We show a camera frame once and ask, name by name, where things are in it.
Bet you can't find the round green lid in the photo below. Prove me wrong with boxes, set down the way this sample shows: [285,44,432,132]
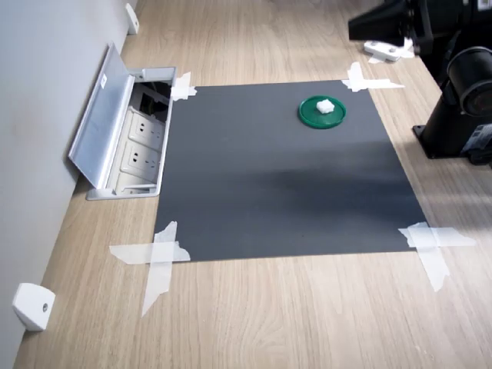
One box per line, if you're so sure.
[298,95,347,131]

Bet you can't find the white tape patch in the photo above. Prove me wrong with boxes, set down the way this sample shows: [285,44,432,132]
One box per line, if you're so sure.
[341,61,406,94]
[170,71,198,102]
[397,221,477,293]
[108,221,191,318]

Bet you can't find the dark grey mat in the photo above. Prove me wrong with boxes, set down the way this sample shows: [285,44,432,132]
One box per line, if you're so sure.
[153,79,428,263]

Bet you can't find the white power socket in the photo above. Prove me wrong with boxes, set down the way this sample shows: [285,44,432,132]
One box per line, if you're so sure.
[126,109,165,149]
[119,141,161,174]

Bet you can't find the small white taped bracket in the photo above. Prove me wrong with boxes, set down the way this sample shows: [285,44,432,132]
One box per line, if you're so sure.
[363,39,404,64]

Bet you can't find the white wall bracket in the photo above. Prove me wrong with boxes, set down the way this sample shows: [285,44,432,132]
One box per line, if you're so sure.
[124,2,140,36]
[11,282,56,333]

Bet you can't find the silver cable duct flap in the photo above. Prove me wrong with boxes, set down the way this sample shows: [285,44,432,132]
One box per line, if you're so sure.
[68,42,136,190]

